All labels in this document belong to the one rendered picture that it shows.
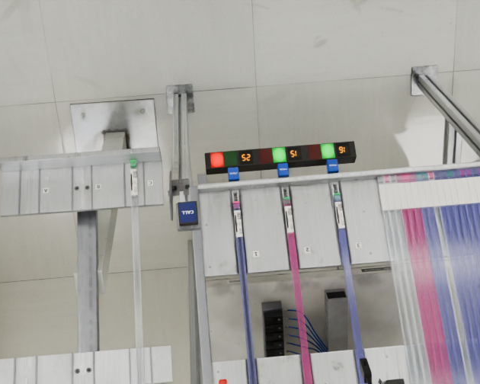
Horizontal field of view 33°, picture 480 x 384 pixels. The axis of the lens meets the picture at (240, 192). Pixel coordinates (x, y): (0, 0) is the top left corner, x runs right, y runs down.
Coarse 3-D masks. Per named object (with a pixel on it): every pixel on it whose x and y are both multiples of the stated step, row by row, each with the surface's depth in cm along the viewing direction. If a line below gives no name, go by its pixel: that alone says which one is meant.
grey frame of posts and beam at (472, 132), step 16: (432, 80) 239; (176, 96) 240; (432, 96) 234; (448, 96) 226; (176, 112) 227; (448, 112) 218; (464, 112) 214; (176, 128) 215; (464, 128) 206; (176, 144) 205; (176, 160) 195; (176, 176) 187; (176, 192) 186; (192, 256) 254; (192, 272) 245; (192, 288) 237; (192, 304) 229; (192, 320) 222; (192, 336) 215; (192, 352) 209; (192, 368) 203
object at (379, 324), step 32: (224, 288) 200; (256, 288) 201; (288, 288) 201; (320, 288) 202; (384, 288) 203; (224, 320) 204; (256, 320) 205; (288, 320) 205; (320, 320) 206; (384, 320) 208; (224, 352) 208; (256, 352) 209; (320, 352) 210
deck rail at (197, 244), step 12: (192, 192) 177; (204, 276) 170; (204, 288) 169; (204, 300) 168; (204, 312) 167; (204, 324) 166; (204, 336) 165; (204, 348) 164; (204, 360) 163; (204, 372) 162
